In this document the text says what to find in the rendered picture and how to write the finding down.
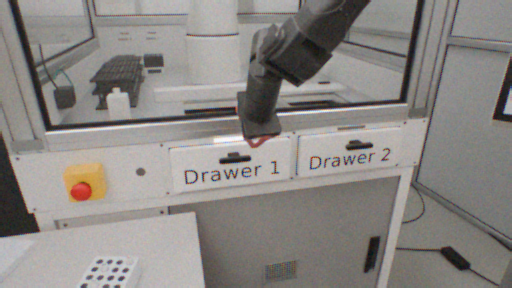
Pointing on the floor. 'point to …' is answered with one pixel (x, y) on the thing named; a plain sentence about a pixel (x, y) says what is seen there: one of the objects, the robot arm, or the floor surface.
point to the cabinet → (280, 229)
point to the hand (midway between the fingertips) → (253, 138)
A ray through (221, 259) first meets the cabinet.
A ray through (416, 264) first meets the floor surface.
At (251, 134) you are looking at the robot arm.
